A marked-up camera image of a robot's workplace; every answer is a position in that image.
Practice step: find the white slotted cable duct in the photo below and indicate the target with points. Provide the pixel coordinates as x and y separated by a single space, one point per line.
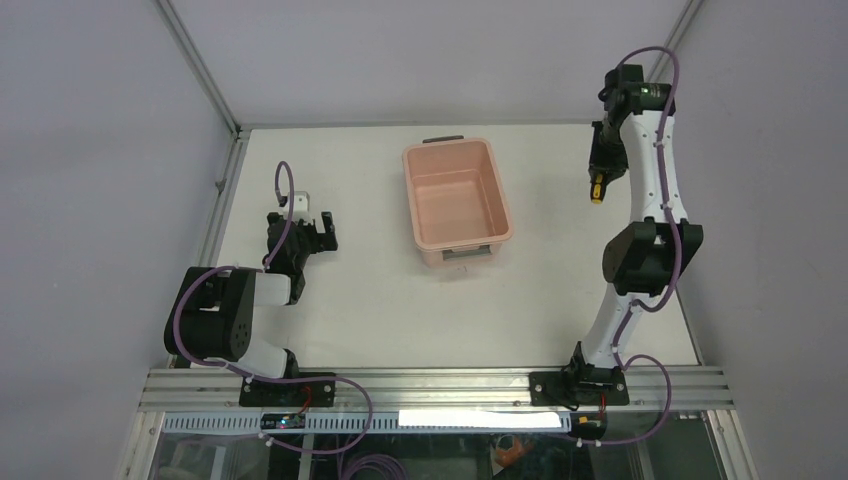
406 421

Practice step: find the black yellow screwdriver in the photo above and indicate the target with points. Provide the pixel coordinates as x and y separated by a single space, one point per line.
598 188

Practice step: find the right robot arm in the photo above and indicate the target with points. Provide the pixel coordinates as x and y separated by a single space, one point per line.
642 263

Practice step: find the pink plastic bin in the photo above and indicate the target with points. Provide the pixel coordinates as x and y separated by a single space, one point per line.
458 208

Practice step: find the orange object under table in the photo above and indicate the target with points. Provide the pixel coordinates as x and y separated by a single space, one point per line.
509 449

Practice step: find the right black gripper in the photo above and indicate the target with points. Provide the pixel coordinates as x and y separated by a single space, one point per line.
614 167

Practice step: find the aluminium frame rail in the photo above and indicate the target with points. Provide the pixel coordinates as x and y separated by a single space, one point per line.
486 389

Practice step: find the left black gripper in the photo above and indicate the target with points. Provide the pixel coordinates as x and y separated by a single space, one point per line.
320 241

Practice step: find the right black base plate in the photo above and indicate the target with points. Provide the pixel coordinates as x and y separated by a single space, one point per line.
560 388

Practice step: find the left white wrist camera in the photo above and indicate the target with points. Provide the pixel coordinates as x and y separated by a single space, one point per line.
300 206

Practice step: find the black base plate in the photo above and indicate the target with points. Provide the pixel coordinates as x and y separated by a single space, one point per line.
314 391
560 388

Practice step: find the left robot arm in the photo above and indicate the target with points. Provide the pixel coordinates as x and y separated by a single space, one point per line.
211 322

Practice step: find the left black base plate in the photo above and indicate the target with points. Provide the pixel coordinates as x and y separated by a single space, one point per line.
314 391

